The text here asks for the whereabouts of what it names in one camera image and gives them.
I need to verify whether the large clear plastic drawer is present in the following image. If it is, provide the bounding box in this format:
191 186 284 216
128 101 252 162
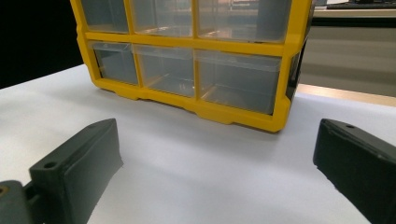
197 0 292 44
194 49 283 116

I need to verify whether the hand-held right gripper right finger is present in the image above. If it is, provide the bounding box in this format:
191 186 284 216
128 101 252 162
313 118 396 224

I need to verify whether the medium clear plastic drawer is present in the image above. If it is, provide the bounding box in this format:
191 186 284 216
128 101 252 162
134 44 197 98
130 0 194 38

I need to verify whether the dark flat keyboard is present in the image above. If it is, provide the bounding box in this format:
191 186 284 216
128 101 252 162
326 1 396 10

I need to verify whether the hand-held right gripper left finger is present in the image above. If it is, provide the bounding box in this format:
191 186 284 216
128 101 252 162
28 118 124 224

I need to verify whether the yellow drawer cabinet frame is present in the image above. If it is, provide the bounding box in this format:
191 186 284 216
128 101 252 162
69 0 316 133

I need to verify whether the small clear plastic drawer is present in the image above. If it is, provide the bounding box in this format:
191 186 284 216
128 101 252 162
88 40 140 86
80 0 130 35

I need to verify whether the beige desk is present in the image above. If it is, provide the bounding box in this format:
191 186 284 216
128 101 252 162
299 8 396 98

